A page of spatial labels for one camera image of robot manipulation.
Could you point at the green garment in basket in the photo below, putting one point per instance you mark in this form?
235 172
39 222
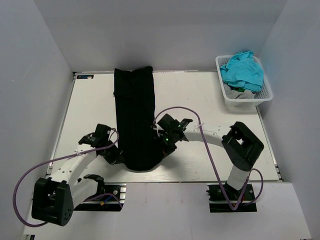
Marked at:
238 89

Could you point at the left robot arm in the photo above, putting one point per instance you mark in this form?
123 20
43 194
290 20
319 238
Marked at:
56 197

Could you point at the black t-shirt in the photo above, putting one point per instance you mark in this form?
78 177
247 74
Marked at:
135 112

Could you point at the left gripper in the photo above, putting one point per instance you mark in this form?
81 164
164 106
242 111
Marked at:
113 159

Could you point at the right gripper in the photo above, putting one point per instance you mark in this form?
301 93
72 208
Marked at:
168 149

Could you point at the turquoise t-shirt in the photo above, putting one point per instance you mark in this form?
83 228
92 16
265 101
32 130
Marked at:
242 72

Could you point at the white plastic basket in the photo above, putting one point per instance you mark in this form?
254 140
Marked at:
264 95

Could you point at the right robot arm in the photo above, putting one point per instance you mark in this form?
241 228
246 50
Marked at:
242 146

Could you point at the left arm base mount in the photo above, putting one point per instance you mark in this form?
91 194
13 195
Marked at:
107 197

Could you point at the blue label sticker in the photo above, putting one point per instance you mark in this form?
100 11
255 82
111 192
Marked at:
85 76

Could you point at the grey t-shirt in basket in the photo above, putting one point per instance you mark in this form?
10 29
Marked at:
232 94

